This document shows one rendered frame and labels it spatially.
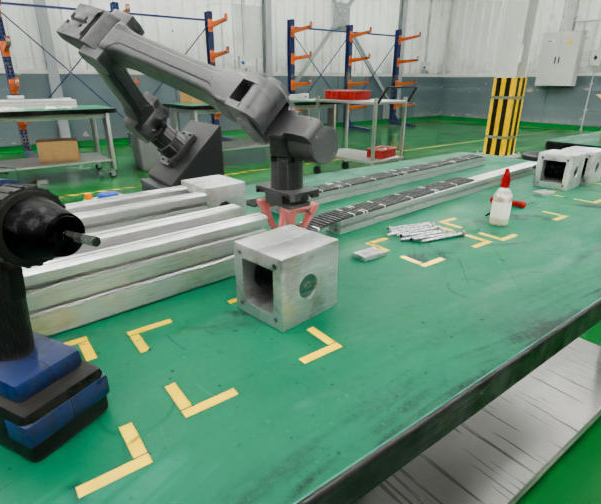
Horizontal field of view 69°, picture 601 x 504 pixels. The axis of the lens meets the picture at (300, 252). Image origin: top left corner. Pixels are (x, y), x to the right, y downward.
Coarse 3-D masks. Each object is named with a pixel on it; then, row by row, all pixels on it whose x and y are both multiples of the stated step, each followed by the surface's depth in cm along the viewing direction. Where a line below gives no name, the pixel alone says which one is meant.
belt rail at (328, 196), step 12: (432, 168) 136; (444, 168) 141; (456, 168) 146; (384, 180) 121; (396, 180) 126; (408, 180) 129; (324, 192) 107; (336, 192) 110; (348, 192) 114; (360, 192) 116
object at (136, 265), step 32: (160, 224) 65; (192, 224) 68; (224, 224) 64; (256, 224) 67; (96, 256) 53; (128, 256) 55; (160, 256) 59; (192, 256) 61; (224, 256) 66; (32, 288) 50; (64, 288) 51; (96, 288) 53; (128, 288) 56; (160, 288) 59; (192, 288) 63; (32, 320) 50; (64, 320) 52; (96, 320) 55
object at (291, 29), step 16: (288, 32) 879; (352, 32) 959; (368, 32) 917; (400, 32) 1044; (288, 48) 890; (400, 48) 1059; (288, 64) 900; (288, 80) 912; (368, 80) 950; (416, 80) 1040; (352, 128) 1020; (368, 128) 983
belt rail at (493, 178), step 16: (480, 176) 123; (496, 176) 124; (512, 176) 132; (448, 192) 109; (464, 192) 115; (384, 208) 93; (400, 208) 98; (416, 208) 101; (336, 224) 86; (352, 224) 89; (368, 224) 91
